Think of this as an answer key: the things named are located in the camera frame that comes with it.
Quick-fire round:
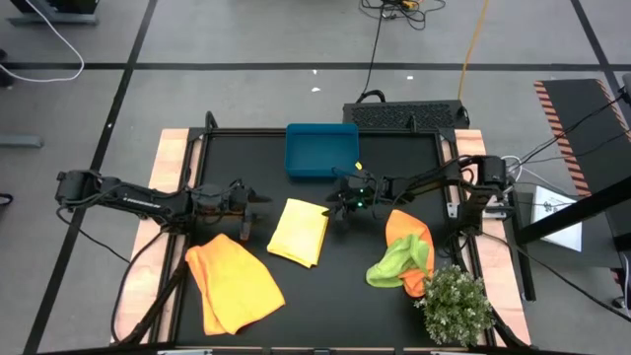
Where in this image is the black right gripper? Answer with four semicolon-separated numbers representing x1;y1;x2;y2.
321;172;384;231

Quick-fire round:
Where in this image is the black stand leg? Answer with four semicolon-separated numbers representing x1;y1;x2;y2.
512;206;537;303

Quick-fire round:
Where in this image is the green microfiber towel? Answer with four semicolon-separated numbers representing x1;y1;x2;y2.
365;233;430;289

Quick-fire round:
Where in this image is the white paper sheet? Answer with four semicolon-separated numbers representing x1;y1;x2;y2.
531;184;584;252

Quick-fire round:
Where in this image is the orange-yellow ribbed microfiber towel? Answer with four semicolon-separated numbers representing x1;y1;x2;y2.
184;234;286;337

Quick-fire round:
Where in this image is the orange fluffy microfiber towel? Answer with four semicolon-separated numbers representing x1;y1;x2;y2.
384;209;436;299

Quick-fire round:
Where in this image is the black power cable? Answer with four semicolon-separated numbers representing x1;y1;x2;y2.
355;4;388;105

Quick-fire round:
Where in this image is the yellow cable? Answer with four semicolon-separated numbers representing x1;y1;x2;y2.
456;0;492;102

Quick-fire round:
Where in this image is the blue plastic bin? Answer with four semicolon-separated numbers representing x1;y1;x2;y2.
284;122;361;178

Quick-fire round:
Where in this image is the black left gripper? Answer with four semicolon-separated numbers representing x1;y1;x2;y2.
230;179;272;242

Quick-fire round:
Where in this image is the black hazard-striped floor mat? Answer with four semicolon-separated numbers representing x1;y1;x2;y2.
533;78;631;198

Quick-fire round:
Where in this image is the yellow microfiber towel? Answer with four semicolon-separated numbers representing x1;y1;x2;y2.
266;197;330;269

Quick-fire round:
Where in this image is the black frame beam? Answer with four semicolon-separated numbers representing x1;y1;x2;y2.
515;177;631;247

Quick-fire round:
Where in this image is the black aluminium table frame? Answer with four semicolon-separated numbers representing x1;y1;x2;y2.
110;110;531;355

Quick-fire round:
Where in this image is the white floor cable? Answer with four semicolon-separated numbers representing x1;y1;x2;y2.
0;0;85;84

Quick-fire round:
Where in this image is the tangled black cable bundle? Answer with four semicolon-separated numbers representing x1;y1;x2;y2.
359;0;447;32

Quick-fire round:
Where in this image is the grey desk foot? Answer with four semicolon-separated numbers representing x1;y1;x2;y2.
0;135;45;149
7;0;100;27

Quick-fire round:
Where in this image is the artificial green potted plant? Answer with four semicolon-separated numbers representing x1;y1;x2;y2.
413;264;497;348

